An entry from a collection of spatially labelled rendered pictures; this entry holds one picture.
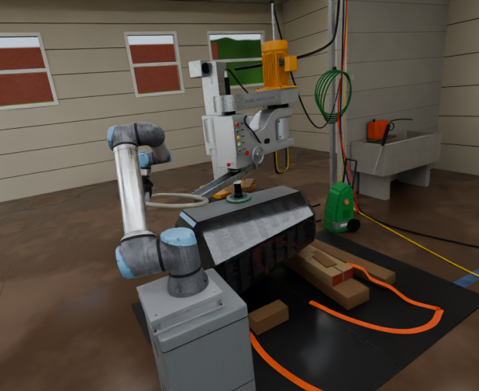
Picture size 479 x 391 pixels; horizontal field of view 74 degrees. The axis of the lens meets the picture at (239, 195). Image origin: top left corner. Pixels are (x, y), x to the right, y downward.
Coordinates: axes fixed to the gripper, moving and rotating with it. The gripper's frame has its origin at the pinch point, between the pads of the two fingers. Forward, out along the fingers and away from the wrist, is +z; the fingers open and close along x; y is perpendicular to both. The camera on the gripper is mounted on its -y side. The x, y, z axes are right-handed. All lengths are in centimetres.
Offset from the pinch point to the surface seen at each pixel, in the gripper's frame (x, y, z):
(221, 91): 24, -104, -98
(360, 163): 193, -307, -32
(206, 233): 45.2, -7.6, 19.8
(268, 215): 86, -44, 9
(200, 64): 6, -90, -119
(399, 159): 244, -294, -41
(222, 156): 45, -43, -36
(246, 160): 64, -47, -34
